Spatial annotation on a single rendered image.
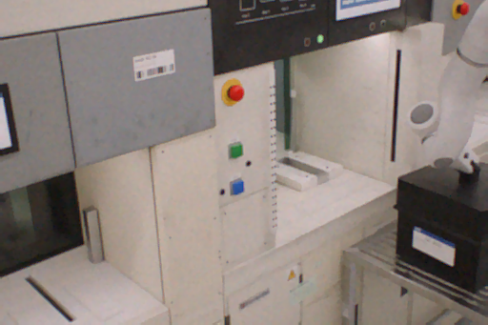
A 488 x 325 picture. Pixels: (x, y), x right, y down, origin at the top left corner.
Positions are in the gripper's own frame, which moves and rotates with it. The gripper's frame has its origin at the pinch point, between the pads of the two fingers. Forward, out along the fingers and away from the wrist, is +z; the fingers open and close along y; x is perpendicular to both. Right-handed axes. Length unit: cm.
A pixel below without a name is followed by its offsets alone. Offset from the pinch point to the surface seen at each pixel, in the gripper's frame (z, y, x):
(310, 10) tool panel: -59, 25, -7
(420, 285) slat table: 5.4, -2.2, 33.9
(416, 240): 4.8, 5.6, 23.1
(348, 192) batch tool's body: 5.3, 36.8, 18.6
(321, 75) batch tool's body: -8, 64, -13
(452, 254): 4.2, -6.3, 22.5
